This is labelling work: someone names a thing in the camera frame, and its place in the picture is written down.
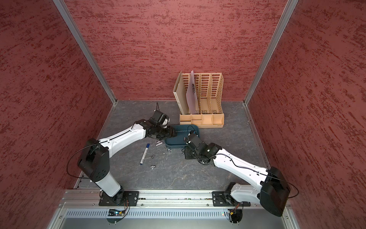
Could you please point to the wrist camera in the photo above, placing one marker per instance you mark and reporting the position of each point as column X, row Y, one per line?
column 196, row 141
column 159, row 119

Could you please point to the left corner aluminium post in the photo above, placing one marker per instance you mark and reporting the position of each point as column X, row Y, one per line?
column 66, row 15

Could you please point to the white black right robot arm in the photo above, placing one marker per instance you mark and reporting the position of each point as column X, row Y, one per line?
column 269, row 187

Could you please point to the blue white marker pen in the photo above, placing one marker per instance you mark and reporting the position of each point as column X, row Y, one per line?
column 144, row 154

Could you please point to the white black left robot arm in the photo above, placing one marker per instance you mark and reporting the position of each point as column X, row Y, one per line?
column 94, row 160

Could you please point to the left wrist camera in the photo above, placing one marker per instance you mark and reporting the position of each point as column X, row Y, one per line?
column 159, row 119

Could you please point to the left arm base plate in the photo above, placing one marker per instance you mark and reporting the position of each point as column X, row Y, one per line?
column 122, row 198

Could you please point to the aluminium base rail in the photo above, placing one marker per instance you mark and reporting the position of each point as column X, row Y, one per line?
column 148, row 199

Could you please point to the wooden file organizer rack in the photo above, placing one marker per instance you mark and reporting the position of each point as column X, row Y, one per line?
column 208, row 88

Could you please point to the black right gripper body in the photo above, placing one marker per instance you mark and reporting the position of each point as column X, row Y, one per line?
column 190, row 154

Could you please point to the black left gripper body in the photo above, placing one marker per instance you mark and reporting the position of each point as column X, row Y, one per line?
column 164, row 132

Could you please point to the right corner aluminium post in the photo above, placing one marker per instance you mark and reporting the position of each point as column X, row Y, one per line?
column 280, row 28

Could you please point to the teal plastic storage box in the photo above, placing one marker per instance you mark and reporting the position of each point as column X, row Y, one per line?
column 182, row 132

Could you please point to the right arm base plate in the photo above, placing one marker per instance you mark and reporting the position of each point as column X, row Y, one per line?
column 222, row 199

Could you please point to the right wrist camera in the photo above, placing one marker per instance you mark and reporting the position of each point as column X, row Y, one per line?
column 196, row 141

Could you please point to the pale pink paper sheet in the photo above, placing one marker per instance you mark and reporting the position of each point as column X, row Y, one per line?
column 191, row 95

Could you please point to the corner aluminium post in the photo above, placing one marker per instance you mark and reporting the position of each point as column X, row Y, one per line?
column 280, row 28
column 66, row 15

